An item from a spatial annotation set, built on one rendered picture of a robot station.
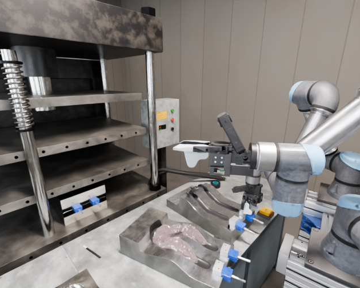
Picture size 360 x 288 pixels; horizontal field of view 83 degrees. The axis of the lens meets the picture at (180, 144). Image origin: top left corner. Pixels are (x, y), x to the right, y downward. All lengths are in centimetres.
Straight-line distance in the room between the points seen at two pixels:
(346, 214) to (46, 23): 136
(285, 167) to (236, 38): 256
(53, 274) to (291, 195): 104
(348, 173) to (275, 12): 206
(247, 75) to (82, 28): 212
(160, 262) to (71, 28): 115
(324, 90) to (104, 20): 111
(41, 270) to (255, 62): 273
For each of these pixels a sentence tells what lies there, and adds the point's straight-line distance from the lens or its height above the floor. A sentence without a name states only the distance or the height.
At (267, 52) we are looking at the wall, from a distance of 285.
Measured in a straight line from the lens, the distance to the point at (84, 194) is 145.
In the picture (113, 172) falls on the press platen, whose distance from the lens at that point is 149.
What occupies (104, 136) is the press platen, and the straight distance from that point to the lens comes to 139.
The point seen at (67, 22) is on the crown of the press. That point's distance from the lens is 123.
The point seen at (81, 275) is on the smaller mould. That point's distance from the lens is 106.
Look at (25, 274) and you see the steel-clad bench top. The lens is 128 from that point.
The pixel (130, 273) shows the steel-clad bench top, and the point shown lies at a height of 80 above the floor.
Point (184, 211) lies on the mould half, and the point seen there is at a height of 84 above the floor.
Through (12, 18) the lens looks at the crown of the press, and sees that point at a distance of 117.
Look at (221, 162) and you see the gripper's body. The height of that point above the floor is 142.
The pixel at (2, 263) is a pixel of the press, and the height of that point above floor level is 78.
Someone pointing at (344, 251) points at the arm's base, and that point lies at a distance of 91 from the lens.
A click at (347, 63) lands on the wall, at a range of 273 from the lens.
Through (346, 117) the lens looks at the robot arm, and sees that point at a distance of 72.
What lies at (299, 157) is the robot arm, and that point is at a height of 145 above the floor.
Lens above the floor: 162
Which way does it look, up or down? 17 degrees down
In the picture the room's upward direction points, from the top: straight up
